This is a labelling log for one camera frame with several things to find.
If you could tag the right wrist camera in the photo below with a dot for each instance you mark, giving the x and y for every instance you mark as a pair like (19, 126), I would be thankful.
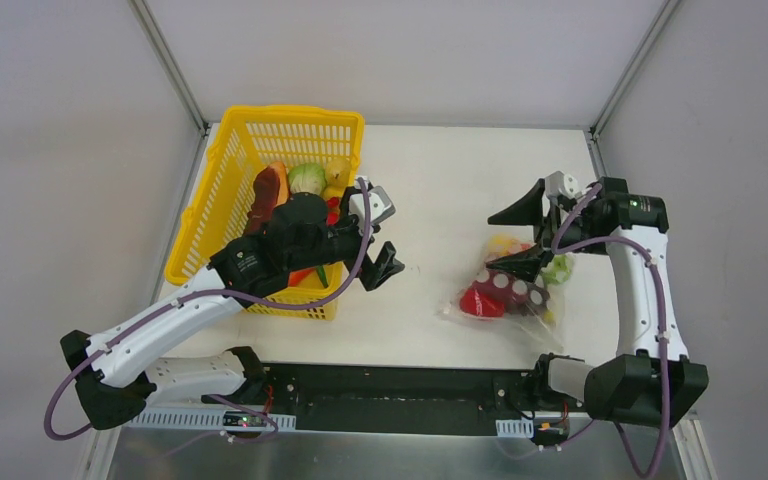
(562, 186)

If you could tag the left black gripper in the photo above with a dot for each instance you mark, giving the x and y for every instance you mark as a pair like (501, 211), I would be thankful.
(360, 240)

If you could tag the red chili pepper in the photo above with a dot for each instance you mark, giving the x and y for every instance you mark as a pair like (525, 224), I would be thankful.
(333, 215)

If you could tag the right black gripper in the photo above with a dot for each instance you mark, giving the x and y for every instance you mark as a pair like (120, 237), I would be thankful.
(551, 233)

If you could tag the green apple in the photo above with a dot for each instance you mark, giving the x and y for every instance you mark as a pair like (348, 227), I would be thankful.
(558, 271)

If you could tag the red bell pepper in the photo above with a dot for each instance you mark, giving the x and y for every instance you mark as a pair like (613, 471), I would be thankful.
(479, 304)

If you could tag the orange pumpkin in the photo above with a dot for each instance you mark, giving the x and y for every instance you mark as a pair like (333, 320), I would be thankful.
(523, 250)

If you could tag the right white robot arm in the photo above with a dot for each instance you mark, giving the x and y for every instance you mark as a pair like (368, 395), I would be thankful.
(651, 381)

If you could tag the papaya slice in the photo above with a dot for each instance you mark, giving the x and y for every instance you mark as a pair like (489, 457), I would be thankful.
(271, 190)

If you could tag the yellow lemon fruit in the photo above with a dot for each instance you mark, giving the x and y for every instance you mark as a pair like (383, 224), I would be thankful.
(500, 245)

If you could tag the green cabbage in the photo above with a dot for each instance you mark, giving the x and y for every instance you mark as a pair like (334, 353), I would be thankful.
(307, 178)

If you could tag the dark purple grapes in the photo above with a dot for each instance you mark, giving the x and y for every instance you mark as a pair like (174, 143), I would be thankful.
(519, 297)

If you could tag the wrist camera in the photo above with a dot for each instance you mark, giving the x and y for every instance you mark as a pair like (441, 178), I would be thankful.
(370, 203)
(562, 186)

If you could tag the clear zip top bag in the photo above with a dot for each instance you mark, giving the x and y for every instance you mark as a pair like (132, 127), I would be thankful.
(540, 339)

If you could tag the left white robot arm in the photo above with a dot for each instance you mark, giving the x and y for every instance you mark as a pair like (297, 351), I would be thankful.
(120, 372)

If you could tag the yellow pear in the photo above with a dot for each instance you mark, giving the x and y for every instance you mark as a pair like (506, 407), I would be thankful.
(337, 172)

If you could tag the green chili pepper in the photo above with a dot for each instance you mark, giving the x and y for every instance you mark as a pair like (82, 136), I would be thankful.
(322, 276)

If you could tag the yellow plastic basket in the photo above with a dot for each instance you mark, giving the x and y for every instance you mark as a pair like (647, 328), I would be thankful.
(255, 141)

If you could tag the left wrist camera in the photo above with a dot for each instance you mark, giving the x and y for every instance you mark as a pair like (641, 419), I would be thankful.
(370, 203)

